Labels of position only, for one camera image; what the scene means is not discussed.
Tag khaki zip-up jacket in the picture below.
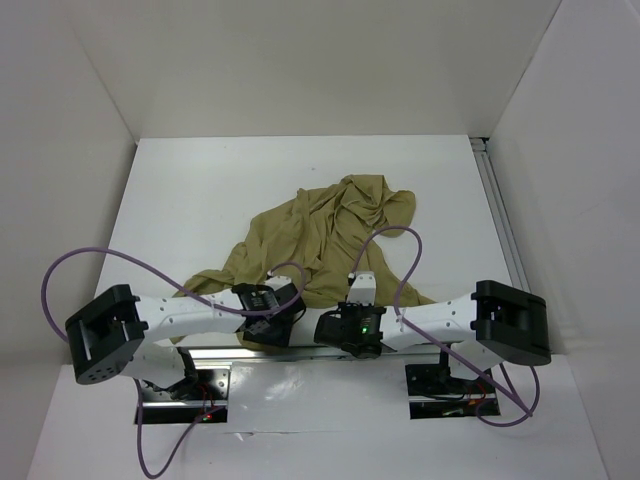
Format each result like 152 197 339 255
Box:
169 173 437 351

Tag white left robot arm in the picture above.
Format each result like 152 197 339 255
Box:
65 276 306 399

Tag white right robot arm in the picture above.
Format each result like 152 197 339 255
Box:
314 272 551 392

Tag aluminium rail front edge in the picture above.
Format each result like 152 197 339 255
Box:
188 345 440 361

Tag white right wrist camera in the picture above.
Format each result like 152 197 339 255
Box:
346 271 376 306

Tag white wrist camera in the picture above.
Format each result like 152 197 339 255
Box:
346 271 376 306
265 271 294 291

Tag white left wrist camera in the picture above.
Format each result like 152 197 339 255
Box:
265 271 294 291

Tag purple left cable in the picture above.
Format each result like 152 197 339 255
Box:
42 247 309 477

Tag purple cable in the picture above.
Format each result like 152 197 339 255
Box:
349 227 541 429
42 247 309 477

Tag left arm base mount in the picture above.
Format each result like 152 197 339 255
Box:
134 360 231 425

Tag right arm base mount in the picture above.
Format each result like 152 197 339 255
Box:
405 353 500 420

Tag aluminium rail right side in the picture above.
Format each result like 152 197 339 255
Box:
469 137 531 293

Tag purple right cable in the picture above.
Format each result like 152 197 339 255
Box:
349 227 541 429

